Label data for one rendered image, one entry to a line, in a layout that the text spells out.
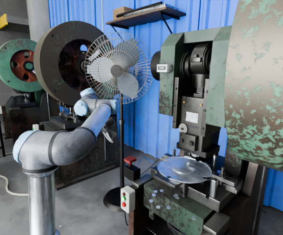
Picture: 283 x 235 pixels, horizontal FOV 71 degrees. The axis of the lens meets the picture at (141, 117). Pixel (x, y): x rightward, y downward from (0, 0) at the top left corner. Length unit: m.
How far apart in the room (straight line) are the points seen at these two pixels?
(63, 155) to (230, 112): 0.54
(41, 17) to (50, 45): 3.95
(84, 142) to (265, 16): 0.64
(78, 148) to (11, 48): 3.08
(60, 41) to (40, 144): 1.43
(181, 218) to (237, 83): 0.76
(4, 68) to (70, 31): 1.77
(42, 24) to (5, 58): 2.46
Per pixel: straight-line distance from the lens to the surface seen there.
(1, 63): 3.63
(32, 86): 3.75
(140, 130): 3.17
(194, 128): 1.09
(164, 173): 1.08
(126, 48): 1.67
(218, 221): 1.08
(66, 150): 0.69
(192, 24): 2.56
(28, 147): 0.75
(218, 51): 0.96
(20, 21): 6.19
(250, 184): 1.39
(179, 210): 1.13
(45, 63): 1.97
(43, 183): 0.79
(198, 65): 1.05
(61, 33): 2.05
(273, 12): 0.63
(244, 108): 0.64
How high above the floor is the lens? 1.31
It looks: 14 degrees down
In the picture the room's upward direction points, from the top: 1 degrees clockwise
